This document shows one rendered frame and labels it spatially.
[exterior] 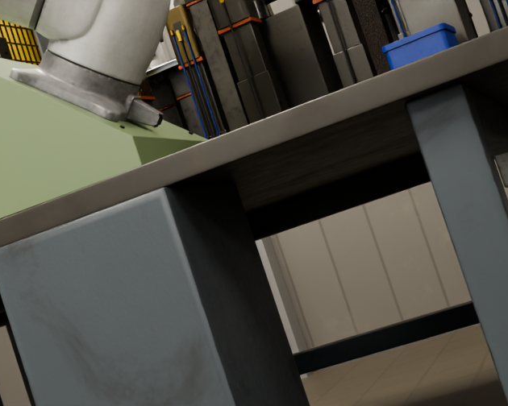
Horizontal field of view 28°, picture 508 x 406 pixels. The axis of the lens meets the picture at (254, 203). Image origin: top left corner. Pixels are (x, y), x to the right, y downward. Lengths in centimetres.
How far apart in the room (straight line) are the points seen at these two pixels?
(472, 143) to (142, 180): 45
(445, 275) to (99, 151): 287
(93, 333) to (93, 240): 13
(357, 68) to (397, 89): 65
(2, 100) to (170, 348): 44
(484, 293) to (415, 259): 285
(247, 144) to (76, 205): 27
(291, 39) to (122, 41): 53
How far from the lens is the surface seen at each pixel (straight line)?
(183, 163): 139
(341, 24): 198
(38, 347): 150
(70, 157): 147
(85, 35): 153
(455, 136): 134
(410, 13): 180
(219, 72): 205
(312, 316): 431
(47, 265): 148
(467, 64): 130
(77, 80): 153
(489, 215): 133
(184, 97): 229
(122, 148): 144
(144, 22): 154
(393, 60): 168
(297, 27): 198
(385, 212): 420
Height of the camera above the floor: 52
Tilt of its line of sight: 3 degrees up
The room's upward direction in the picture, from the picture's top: 18 degrees counter-clockwise
